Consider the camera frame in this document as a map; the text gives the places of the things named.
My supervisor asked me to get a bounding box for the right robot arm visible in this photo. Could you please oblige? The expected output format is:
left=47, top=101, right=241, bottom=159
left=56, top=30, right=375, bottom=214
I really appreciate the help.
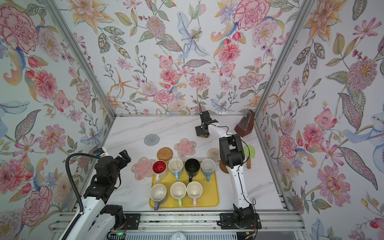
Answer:
left=195, top=111, right=262, bottom=231

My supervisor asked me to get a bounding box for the purple handle mug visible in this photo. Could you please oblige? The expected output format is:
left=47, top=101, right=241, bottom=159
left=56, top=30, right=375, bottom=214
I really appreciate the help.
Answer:
left=150, top=184, right=168, bottom=211

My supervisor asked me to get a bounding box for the pink handle mug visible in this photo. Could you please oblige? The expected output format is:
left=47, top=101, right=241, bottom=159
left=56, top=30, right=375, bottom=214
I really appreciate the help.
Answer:
left=187, top=182, right=203, bottom=208

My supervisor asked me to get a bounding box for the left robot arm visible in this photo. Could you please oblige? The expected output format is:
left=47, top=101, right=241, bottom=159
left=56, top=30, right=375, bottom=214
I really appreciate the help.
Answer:
left=60, top=148, right=132, bottom=240

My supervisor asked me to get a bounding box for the grey woven coaster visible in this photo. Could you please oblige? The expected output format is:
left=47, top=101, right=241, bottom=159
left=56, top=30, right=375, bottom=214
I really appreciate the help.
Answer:
left=144, top=134, right=160, bottom=146

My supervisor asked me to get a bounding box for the red brown metronome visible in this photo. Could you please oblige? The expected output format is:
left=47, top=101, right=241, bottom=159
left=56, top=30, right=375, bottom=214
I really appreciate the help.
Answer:
left=235, top=110, right=255, bottom=137

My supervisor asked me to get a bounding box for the green handle mug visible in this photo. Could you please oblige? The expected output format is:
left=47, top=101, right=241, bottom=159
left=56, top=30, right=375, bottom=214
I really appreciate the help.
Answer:
left=170, top=182, right=187, bottom=208

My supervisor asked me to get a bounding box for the brown wooden round coaster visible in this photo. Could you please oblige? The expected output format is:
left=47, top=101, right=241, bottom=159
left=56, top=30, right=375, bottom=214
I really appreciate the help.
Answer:
left=220, top=162, right=229, bottom=174

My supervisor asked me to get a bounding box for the colourful embroidered coaster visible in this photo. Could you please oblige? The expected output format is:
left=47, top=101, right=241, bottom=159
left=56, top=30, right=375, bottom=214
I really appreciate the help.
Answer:
left=207, top=148, right=221, bottom=162

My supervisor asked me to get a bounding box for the rattan woven coaster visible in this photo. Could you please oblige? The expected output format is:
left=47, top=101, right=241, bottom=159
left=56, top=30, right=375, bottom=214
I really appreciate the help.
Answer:
left=157, top=147, right=174, bottom=162

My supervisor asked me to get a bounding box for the aluminium rail base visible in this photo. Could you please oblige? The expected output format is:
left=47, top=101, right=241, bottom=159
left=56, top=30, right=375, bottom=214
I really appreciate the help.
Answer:
left=47, top=209, right=307, bottom=233

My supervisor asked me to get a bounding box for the black mug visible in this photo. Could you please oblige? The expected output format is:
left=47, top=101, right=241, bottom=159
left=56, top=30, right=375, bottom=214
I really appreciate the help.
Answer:
left=184, top=159, right=201, bottom=183

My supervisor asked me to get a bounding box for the teal blue mug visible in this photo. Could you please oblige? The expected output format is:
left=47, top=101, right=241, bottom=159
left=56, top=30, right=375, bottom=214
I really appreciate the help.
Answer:
left=201, top=159, right=216, bottom=182

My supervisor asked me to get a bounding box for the light blue mug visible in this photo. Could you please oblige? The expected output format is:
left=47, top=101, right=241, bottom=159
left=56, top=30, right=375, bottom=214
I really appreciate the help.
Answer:
left=168, top=158, right=184, bottom=181

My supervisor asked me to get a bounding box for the pink flower coaster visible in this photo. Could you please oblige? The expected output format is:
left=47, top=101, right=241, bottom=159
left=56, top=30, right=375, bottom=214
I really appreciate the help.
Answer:
left=174, top=138, right=197, bottom=158
left=131, top=157, right=155, bottom=181

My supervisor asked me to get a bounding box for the red interior mug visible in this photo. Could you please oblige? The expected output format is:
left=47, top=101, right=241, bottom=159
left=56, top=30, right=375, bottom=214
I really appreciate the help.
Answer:
left=152, top=160, right=168, bottom=183

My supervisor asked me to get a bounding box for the green spatula wooden handle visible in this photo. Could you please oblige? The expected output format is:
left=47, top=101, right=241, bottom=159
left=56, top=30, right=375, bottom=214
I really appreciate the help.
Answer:
left=244, top=145, right=256, bottom=169

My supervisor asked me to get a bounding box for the yellow tray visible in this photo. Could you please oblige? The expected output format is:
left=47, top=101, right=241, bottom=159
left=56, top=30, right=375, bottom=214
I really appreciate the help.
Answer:
left=149, top=171, right=220, bottom=211

